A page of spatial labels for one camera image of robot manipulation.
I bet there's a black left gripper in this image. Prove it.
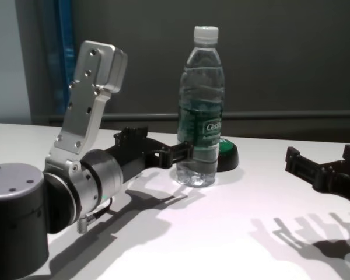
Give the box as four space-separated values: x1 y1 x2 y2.
104 125 195 187

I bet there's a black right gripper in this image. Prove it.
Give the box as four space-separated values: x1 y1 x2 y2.
285 144 350 208

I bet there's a clear water bottle green label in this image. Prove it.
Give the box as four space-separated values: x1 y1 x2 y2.
176 25 225 188

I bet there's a green YES button black base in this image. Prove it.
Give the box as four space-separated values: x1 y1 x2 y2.
216 138 239 173

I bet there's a dark grey horizontal rail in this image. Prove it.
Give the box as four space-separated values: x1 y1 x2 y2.
48 110 350 127

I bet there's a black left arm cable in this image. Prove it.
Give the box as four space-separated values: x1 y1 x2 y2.
76 198 115 235

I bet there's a blue metal post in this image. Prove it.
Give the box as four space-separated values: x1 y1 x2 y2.
57 0 78 128

